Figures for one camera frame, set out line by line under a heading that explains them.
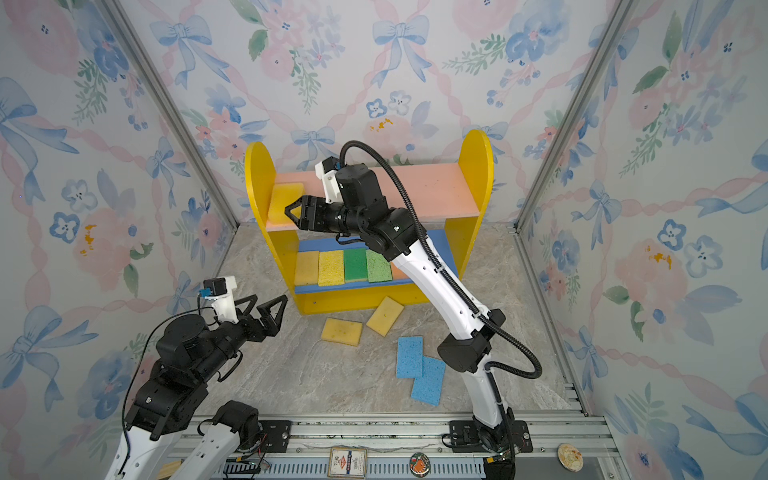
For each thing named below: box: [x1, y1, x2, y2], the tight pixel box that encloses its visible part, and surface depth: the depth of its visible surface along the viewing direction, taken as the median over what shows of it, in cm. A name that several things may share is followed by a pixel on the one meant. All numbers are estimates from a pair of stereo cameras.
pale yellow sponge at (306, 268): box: [294, 251, 319, 285], surface depth 90 cm
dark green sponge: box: [344, 248, 368, 283], surface depth 90 cm
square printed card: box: [328, 447, 367, 479], surface depth 71 cm
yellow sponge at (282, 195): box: [267, 183, 305, 224], surface depth 70 cm
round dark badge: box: [409, 452, 431, 478], surface depth 72 cm
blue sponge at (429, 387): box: [411, 356, 446, 406], surface depth 83 cm
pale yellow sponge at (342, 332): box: [321, 318, 363, 347], surface depth 92 cm
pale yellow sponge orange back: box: [366, 296, 405, 337], surface depth 95 cm
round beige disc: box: [557, 443, 584, 473], surface depth 73 cm
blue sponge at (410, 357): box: [396, 336, 424, 379], surface depth 87 cm
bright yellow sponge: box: [318, 250, 345, 287], surface depth 90 cm
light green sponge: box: [366, 249, 393, 283], surface depth 89 cm
